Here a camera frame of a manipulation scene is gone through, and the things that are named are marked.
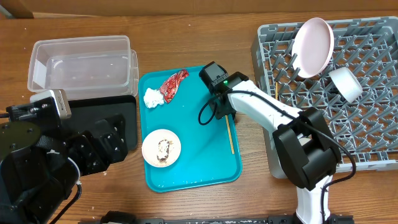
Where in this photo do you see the small pink plate with food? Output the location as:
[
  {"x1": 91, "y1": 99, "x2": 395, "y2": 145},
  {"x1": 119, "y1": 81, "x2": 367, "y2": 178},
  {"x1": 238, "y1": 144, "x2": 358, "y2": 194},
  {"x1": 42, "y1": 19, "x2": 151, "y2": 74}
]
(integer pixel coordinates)
[{"x1": 142, "y1": 129, "x2": 182, "y2": 168}]

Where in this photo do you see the white bowl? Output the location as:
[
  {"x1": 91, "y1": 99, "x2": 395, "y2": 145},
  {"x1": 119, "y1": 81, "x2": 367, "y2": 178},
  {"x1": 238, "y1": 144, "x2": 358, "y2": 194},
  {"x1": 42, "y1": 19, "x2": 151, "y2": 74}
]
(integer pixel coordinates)
[{"x1": 329, "y1": 67, "x2": 363, "y2": 103}]

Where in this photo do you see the wooden chopstick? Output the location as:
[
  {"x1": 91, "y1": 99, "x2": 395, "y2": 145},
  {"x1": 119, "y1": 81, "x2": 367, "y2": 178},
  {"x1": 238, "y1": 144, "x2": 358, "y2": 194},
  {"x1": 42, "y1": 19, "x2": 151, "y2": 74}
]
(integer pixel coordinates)
[
  {"x1": 275, "y1": 82, "x2": 279, "y2": 100},
  {"x1": 225, "y1": 115, "x2": 234, "y2": 155}
]

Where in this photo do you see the clear plastic bin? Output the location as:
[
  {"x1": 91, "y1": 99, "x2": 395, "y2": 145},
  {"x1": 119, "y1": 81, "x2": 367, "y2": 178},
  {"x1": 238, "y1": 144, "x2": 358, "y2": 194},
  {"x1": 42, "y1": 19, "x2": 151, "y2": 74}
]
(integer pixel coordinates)
[{"x1": 27, "y1": 35, "x2": 139, "y2": 100}]

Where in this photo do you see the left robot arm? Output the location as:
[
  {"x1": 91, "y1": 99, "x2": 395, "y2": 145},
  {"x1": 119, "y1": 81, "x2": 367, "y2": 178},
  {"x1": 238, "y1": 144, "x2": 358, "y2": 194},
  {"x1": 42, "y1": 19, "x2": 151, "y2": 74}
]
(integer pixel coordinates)
[{"x1": 1, "y1": 114, "x2": 128, "y2": 223}]

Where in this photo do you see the black bin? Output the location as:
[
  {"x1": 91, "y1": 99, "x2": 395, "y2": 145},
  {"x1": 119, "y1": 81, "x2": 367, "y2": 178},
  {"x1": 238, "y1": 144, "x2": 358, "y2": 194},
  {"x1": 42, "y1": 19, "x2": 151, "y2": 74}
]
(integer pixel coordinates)
[{"x1": 62, "y1": 95, "x2": 138, "y2": 151}]

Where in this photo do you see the grey dish rack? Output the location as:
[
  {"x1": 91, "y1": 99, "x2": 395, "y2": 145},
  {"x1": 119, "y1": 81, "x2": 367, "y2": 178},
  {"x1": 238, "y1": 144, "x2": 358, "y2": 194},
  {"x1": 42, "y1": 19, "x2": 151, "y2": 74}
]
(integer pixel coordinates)
[{"x1": 251, "y1": 16, "x2": 397, "y2": 171}]

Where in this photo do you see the crumpled white tissue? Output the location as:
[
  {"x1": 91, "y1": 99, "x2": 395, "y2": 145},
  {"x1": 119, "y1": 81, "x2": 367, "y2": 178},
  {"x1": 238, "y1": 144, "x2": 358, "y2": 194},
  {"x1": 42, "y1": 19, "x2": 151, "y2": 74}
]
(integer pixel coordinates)
[{"x1": 143, "y1": 88, "x2": 164, "y2": 108}]

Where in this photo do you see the large pink plate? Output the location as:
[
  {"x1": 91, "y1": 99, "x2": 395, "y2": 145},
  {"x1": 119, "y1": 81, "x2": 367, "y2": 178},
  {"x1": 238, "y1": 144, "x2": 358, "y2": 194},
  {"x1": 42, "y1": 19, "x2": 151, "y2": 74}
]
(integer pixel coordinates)
[{"x1": 292, "y1": 17, "x2": 334, "y2": 78}]

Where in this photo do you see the white cup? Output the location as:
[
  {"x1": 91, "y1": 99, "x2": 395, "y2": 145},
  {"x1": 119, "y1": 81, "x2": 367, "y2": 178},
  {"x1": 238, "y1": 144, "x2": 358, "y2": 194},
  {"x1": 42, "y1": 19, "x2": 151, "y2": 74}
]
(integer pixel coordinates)
[{"x1": 298, "y1": 138, "x2": 311, "y2": 146}]

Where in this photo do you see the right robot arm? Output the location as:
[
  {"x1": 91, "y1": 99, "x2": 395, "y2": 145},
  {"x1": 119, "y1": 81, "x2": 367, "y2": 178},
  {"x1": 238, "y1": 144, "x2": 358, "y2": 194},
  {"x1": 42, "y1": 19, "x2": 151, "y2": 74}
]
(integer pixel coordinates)
[{"x1": 200, "y1": 72, "x2": 341, "y2": 223}]

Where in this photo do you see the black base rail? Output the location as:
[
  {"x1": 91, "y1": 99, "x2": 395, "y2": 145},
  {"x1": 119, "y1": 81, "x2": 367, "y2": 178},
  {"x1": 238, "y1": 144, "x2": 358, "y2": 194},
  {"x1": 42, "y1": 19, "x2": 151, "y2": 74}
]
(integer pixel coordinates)
[{"x1": 77, "y1": 210, "x2": 355, "y2": 224}]

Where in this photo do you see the red snack wrapper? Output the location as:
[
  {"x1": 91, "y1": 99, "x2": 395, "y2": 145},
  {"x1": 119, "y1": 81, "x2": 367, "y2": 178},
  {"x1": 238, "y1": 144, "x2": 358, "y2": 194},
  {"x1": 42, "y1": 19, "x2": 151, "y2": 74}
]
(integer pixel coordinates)
[{"x1": 159, "y1": 69, "x2": 189, "y2": 103}]

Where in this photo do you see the teal tray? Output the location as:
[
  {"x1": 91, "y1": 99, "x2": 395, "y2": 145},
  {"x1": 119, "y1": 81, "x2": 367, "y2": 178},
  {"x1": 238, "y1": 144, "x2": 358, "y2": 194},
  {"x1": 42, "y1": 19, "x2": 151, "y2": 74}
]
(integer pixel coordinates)
[{"x1": 138, "y1": 66, "x2": 243, "y2": 192}]

